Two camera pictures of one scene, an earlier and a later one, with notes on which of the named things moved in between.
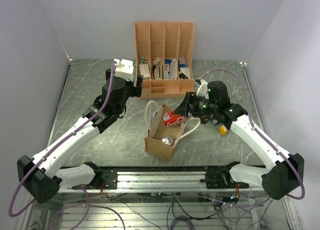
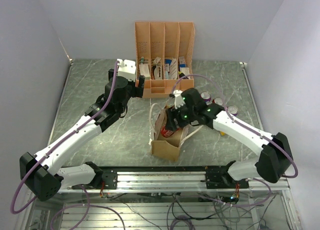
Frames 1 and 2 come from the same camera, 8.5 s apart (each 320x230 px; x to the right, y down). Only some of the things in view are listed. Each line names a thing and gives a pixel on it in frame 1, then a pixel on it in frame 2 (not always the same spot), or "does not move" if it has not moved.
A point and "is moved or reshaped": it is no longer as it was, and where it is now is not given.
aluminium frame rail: [183, 181] does not move
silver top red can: [167, 140] to [166, 133]
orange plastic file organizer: [165, 57] does not move
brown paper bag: [161, 138] is moved or reshaped
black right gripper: [184, 109] to [171, 123]
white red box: [144, 71] does not move
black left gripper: [135, 91] does not move
